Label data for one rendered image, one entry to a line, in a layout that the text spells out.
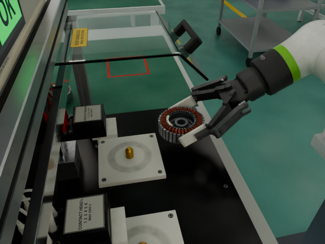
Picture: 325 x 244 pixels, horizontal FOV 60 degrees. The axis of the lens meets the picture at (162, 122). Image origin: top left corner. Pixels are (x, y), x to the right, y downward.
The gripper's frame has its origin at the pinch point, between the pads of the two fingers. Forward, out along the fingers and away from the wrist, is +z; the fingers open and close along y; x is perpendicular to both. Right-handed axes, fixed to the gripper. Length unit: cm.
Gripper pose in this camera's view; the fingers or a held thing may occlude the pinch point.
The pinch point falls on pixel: (182, 123)
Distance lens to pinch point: 68.9
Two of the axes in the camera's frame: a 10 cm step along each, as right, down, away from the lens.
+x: -4.9, -6.3, -6.0
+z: -8.5, 4.9, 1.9
